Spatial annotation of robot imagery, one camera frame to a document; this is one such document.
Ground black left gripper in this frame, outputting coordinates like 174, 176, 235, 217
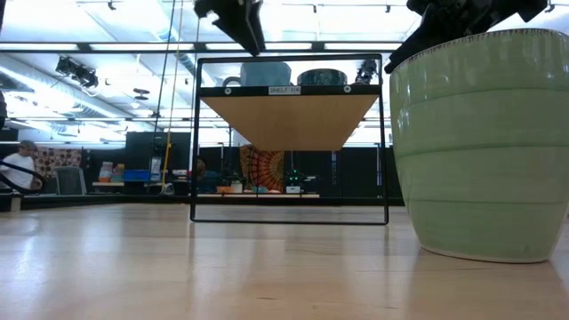
194, 0, 267, 57

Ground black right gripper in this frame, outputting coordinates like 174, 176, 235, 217
384, 0, 549, 75

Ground teal mug white handle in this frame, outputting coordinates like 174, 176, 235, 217
221, 61, 293, 87

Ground dark teal patterned mug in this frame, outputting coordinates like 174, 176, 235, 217
296, 68, 349, 86

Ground green mug white handle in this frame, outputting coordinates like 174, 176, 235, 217
389, 28, 569, 264

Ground black ceiling fixture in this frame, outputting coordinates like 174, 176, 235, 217
354, 59, 379, 85
54, 56, 100, 89

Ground white shelf label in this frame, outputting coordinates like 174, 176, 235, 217
268, 85, 302, 96

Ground orange mandala tapestry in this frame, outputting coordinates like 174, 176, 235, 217
239, 144, 285, 193

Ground person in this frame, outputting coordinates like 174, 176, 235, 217
194, 158, 220, 195
0, 140, 44, 193

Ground black screen panel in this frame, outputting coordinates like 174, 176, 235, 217
125, 131, 192, 172

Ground blue storage bin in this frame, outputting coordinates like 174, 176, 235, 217
123, 169, 151, 183

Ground orange white stacked containers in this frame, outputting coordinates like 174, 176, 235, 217
98, 161, 114, 184

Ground brown floral tapestry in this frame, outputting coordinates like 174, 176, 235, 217
31, 147, 84, 180

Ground grey office chair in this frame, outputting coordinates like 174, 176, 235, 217
54, 166, 87, 196

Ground wooden shelf black metal frame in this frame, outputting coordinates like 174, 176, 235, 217
189, 53, 390, 226

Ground dark hanging cable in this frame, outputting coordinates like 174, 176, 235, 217
148, 0, 177, 193

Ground yellow cable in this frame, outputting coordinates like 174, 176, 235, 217
160, 0, 185, 193

